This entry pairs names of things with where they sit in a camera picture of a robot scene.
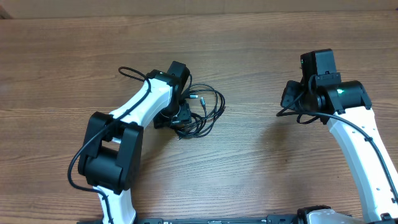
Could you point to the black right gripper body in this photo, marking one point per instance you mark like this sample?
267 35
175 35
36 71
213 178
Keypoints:
293 95

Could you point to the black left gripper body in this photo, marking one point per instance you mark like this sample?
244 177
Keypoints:
178 112

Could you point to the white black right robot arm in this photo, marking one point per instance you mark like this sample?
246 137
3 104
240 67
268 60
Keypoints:
346 109

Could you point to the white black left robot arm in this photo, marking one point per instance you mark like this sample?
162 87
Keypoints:
111 152

